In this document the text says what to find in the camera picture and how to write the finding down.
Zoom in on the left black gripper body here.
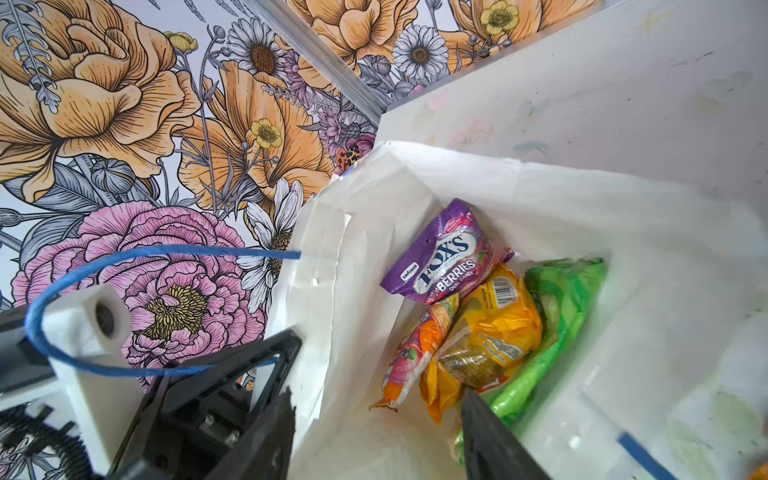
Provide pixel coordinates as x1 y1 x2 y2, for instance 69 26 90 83
1 287 302 479

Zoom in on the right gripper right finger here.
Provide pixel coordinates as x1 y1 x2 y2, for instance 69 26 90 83
461 390 550 480

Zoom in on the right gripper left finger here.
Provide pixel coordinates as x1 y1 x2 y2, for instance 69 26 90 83
219 389 296 479

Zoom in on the Fox's fruits candy bag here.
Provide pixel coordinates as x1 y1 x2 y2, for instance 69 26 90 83
371 294 460 411

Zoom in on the yellow mango candy bag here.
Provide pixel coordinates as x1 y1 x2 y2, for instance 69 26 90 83
420 265 543 424

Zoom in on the green Lays chips bag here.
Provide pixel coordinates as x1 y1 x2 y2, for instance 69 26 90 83
462 258 607 426

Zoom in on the purple candy bag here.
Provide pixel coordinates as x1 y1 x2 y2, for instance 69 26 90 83
380 199 514 305

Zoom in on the checkered paper bag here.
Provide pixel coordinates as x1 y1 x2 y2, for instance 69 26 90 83
23 141 768 480

